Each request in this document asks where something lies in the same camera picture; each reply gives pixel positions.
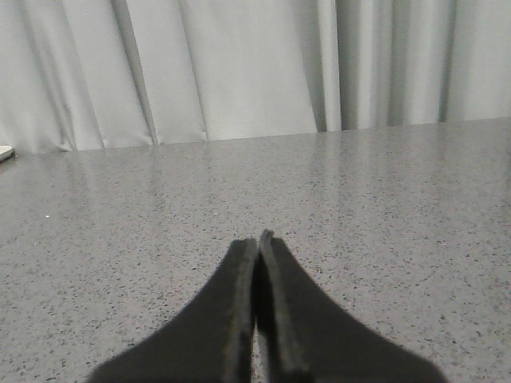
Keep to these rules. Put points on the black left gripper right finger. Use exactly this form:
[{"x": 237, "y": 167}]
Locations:
[{"x": 312, "y": 339}]

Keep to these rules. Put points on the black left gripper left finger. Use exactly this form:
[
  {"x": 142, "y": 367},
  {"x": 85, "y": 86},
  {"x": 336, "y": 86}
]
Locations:
[{"x": 210, "y": 340}]

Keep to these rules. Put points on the grey curtain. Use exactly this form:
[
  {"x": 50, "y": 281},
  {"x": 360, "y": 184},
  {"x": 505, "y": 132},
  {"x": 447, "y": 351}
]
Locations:
[{"x": 79, "y": 75}]

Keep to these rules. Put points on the white flat object at edge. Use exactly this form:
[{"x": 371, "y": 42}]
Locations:
[{"x": 6, "y": 152}]

